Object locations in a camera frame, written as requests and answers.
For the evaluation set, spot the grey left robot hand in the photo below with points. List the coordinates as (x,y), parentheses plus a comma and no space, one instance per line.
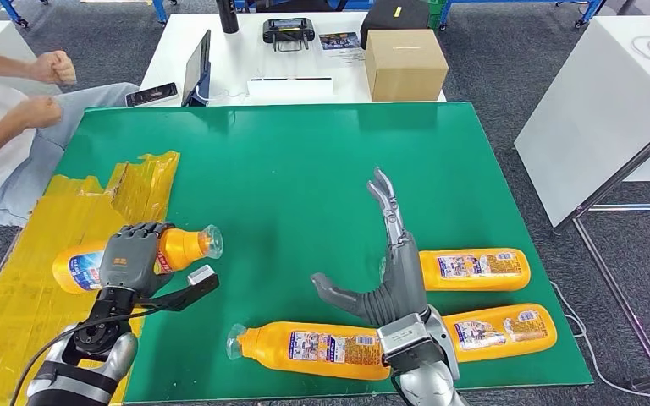
(129,260)

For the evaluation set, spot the person's left hand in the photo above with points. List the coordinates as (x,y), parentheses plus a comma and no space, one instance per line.
(56,68)

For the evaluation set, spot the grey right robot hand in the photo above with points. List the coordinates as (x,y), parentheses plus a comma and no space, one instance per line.
(406,280)

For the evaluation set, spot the person's right hand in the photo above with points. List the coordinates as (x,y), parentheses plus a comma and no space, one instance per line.
(42,112)

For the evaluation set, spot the orange detergent bottle clear cap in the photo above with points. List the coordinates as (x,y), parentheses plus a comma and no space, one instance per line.
(187,246)
(269,347)
(471,272)
(521,333)

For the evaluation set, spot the person's left forearm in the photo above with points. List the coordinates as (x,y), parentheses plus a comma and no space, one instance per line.
(0,61)

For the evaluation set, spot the black smartphone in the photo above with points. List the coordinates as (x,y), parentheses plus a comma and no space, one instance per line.
(151,94)

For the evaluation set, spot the yellow taped cardboard sheet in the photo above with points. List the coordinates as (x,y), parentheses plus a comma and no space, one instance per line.
(33,314)

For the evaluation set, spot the blue steel rack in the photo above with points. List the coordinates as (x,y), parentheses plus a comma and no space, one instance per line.
(588,11)
(159,7)

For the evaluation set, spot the black tablet on stand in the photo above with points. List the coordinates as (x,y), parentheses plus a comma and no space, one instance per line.
(195,70)

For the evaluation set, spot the black flask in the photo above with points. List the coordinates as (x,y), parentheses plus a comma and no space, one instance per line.
(227,17)

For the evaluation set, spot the white desk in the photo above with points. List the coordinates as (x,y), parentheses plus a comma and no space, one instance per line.
(235,61)

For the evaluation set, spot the brown cardboard box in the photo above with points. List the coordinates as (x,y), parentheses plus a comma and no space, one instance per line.
(406,66)

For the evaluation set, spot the long white box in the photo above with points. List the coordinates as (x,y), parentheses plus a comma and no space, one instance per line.
(290,89)

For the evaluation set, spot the black handheld controller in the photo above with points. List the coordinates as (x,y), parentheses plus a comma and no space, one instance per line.
(288,30)

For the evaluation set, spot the printed brochure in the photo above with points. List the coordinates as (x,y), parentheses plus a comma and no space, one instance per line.
(340,45)

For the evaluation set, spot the large white table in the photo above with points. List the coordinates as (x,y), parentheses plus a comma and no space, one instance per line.
(594,112)

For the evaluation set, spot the black bag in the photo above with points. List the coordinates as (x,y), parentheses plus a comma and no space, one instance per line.
(392,19)

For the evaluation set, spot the green plastic crate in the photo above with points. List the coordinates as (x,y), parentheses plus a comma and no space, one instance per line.
(436,15)

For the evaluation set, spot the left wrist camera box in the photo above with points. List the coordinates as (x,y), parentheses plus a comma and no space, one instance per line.
(190,288)

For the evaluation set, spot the metal table frame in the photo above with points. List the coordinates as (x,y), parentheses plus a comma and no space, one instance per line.
(611,185)

